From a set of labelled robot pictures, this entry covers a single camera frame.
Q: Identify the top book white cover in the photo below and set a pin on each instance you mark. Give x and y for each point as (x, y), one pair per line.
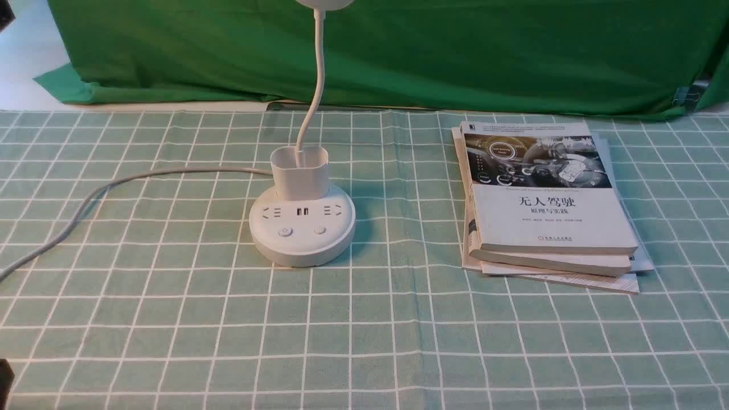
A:
(547, 210)

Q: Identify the green checked tablecloth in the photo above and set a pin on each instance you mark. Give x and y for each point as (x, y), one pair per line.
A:
(159, 300)

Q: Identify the bottom thin booklet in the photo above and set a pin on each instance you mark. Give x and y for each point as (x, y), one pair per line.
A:
(589, 271)

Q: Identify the green backdrop cloth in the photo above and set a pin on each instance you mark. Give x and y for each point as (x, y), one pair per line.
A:
(572, 57)

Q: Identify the black object left edge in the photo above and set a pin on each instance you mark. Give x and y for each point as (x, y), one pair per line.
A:
(7, 378)

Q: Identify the dark object top left corner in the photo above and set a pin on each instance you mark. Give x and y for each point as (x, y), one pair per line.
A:
(7, 15)

